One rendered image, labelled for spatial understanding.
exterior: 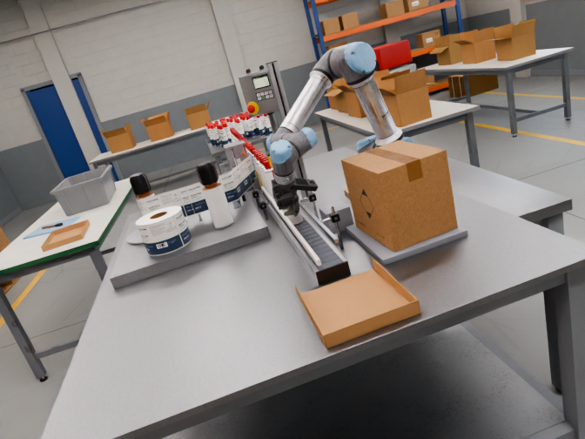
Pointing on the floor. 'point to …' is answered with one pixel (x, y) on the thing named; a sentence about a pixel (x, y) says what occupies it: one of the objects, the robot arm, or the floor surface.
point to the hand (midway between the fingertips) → (296, 212)
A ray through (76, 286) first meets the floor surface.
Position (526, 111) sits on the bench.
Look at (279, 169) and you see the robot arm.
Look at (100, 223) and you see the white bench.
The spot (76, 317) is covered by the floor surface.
